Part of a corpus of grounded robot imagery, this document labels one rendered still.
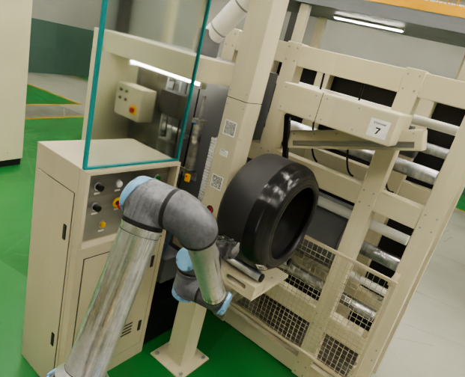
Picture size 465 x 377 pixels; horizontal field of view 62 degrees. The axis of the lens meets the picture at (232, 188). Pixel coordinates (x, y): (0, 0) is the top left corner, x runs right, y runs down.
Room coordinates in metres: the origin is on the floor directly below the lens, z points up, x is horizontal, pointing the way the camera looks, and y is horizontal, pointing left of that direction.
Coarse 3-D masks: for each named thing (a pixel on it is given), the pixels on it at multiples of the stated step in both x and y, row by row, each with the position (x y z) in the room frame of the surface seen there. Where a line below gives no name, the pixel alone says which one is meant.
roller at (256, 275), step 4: (228, 260) 1.72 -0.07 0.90; (232, 260) 1.71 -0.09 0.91; (236, 260) 1.71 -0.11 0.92; (240, 260) 1.71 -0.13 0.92; (232, 264) 1.71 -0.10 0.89; (236, 264) 1.69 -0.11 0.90; (240, 264) 1.69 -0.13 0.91; (244, 264) 1.68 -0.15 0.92; (240, 268) 1.68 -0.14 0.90; (244, 268) 1.67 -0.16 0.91; (248, 268) 1.66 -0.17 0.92; (252, 268) 1.67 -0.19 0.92; (244, 272) 1.67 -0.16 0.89; (248, 272) 1.65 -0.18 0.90; (252, 272) 1.64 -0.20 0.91; (256, 272) 1.64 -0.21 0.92; (260, 272) 1.64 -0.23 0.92; (252, 276) 1.64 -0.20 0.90; (256, 276) 1.63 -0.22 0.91; (260, 276) 1.62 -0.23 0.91; (256, 280) 1.63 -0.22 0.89; (260, 280) 1.62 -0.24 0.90
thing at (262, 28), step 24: (264, 0) 1.90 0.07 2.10; (288, 0) 1.98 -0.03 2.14; (264, 24) 1.89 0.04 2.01; (240, 48) 1.94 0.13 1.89; (264, 48) 1.90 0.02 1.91; (240, 72) 1.92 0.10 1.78; (264, 72) 1.94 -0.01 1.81; (240, 96) 1.90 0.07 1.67; (240, 120) 1.89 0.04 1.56; (216, 144) 1.94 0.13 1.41; (240, 144) 1.91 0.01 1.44; (216, 168) 1.93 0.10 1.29; (216, 192) 1.91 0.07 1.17; (216, 216) 1.89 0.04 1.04; (192, 312) 1.88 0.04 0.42; (192, 336) 1.92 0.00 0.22
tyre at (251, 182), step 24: (240, 168) 1.77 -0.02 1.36; (264, 168) 1.71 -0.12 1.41; (288, 168) 1.72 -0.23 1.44; (240, 192) 1.64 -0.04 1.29; (264, 192) 1.60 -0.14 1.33; (288, 192) 1.62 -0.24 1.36; (312, 192) 1.86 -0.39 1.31; (240, 216) 1.59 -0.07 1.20; (264, 216) 1.55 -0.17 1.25; (288, 216) 2.03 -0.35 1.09; (312, 216) 1.92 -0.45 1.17; (240, 240) 1.58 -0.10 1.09; (264, 240) 1.55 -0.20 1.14; (288, 240) 1.94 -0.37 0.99; (264, 264) 1.61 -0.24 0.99
